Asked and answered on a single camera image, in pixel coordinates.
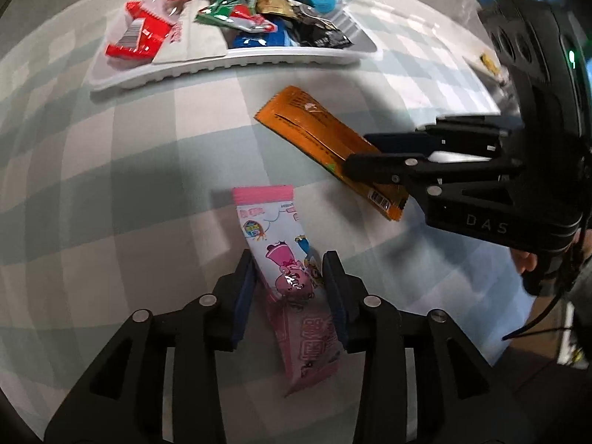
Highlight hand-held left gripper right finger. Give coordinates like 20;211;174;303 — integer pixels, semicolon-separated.
322;250;532;444

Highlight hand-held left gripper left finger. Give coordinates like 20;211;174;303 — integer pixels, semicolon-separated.
44;249;256;444

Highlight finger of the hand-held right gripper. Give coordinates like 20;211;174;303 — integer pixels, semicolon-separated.
341;152;525;204
363;115;509;155

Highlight pink cartoon snack packet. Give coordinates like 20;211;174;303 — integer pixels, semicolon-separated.
231;186;343;397

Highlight orange snack packet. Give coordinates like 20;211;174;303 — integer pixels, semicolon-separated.
255;85;410;222

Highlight black snack packet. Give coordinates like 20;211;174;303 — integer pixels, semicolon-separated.
287;2;354;49

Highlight blue snack packet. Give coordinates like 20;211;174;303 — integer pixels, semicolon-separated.
229;16;297;49

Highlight white plastic tray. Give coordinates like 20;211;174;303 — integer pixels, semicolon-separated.
88;0;384;93

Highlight white snack packet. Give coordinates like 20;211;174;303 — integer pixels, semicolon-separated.
152;7;229;65

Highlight red snack packet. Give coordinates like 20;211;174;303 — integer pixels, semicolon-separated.
105;1;176;62

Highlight person's right hand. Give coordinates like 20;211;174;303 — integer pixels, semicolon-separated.
512;249;541;275

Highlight yellow sponge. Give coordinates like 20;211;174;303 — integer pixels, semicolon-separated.
478;53;502;75

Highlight green white checked tablecloth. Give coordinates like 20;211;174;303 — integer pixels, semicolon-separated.
0;0;523;444

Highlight black cable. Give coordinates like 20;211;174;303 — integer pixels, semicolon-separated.
502;240;592;340

